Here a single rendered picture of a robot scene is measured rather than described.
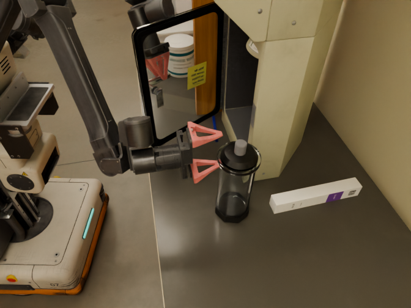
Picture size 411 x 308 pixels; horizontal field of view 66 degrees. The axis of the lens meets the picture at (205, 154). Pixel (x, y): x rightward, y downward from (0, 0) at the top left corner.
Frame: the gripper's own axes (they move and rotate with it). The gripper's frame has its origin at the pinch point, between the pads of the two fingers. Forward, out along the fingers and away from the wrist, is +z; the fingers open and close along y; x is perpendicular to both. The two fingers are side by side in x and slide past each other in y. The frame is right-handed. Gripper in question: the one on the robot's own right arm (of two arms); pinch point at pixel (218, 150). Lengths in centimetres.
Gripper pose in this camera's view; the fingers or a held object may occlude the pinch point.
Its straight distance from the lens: 74.1
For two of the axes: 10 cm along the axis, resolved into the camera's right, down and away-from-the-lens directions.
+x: -2.1, -6.9, 6.9
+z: 9.8, -1.5, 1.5
